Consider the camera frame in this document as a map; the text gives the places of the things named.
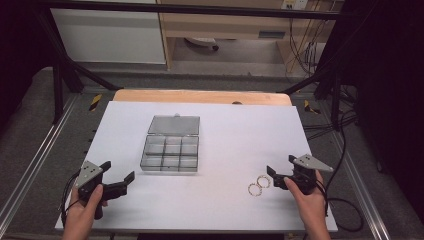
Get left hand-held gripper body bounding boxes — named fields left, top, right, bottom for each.
left=74, top=160, right=109, bottom=221

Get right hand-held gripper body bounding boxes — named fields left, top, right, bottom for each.
left=289, top=153, right=334, bottom=196

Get clear plastic compartment box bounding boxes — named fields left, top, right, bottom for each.
left=139, top=114, right=201, bottom=173

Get person's right hand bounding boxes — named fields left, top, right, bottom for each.
left=283, top=170, right=330, bottom=231

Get person's left hand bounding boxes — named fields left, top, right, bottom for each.
left=62, top=184, right=109, bottom=232

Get yellow black striped tape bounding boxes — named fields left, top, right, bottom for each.
left=88, top=93, right=103, bottom=112
left=303, top=99, right=322, bottom=115

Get white cabinet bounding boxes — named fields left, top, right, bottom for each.
left=49, top=7, right=167, bottom=65

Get wooden desk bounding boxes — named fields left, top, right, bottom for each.
left=156, top=0, right=344, bottom=71

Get white chair base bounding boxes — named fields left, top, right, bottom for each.
left=184, top=36, right=221, bottom=52

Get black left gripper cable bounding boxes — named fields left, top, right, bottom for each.
left=60, top=170, right=82, bottom=228

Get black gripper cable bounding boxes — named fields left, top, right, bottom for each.
left=319, top=111, right=365, bottom=233
left=60, top=170, right=82, bottom=228

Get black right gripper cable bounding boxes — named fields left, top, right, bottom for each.
left=319, top=111, right=365, bottom=233

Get black floor cables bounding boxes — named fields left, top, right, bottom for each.
left=302, top=113, right=359, bottom=142

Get aluminium floor rail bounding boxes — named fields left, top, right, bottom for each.
left=0, top=94, right=81, bottom=223
left=329, top=131, right=392, bottom=240

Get black metal frame strut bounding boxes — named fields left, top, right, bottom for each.
left=281, top=19, right=359, bottom=132
left=33, top=9, right=124, bottom=125

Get hanging cable bundle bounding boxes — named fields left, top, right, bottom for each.
left=287, top=16, right=329, bottom=79

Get white wall socket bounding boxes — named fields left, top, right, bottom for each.
left=281, top=0, right=309, bottom=11

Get black metal frame bar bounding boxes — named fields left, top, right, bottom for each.
left=34, top=1, right=348, bottom=21

